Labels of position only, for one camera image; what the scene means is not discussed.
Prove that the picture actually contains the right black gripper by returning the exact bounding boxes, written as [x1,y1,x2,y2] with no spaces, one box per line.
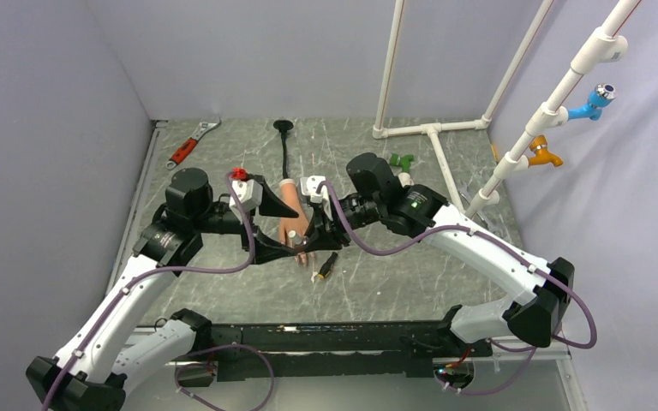
[302,194,384,251]

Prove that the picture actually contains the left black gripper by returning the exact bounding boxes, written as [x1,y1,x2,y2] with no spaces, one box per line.
[192,176,297,262]

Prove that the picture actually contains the glitter nail polish bottle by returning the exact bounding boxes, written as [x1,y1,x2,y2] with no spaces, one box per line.
[287,230,307,249]

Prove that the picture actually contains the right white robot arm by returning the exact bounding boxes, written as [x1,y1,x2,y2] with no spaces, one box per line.
[300,152,574,355]

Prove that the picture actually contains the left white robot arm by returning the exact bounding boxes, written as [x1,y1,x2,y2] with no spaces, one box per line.
[26,168,296,410]

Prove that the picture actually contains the near black yellow screwdriver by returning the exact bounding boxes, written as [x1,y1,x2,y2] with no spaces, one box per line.
[317,252,338,279]

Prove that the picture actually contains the mannequin practice hand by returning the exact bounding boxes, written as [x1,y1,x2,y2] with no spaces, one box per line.
[278,178,308,247]

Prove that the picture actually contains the black hand stand stem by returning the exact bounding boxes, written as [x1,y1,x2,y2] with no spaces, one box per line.
[272,119,294,179]

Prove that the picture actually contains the green valve pvc fitting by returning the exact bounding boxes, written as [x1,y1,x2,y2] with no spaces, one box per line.
[389,153,415,187]

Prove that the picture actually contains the red adjustable wrench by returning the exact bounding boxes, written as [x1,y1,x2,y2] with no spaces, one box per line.
[165,117,222,170]

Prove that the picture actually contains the silver open-end wrench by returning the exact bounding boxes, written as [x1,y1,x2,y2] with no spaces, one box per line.
[458,182,504,237]

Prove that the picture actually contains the orange faucet valve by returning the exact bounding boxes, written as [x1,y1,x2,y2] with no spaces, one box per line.
[528,134,564,167]

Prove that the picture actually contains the blue faucet valve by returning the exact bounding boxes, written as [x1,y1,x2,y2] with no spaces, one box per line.
[567,83,616,121]

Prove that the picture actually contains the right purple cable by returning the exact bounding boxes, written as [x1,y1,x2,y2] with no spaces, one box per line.
[317,181,598,397]

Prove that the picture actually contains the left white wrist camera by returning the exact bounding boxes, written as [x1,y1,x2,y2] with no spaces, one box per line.
[229,168,263,217]

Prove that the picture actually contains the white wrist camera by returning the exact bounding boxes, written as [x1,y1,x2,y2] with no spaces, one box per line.
[229,168,263,217]
[300,176,330,206]

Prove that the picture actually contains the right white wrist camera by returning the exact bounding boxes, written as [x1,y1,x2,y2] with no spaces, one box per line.
[300,176,330,206]

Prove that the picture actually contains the black base frame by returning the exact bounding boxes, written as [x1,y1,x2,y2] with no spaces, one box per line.
[170,308,493,385]

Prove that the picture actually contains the white pvc pipe frame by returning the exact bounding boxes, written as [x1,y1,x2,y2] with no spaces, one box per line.
[371,1,644,217]

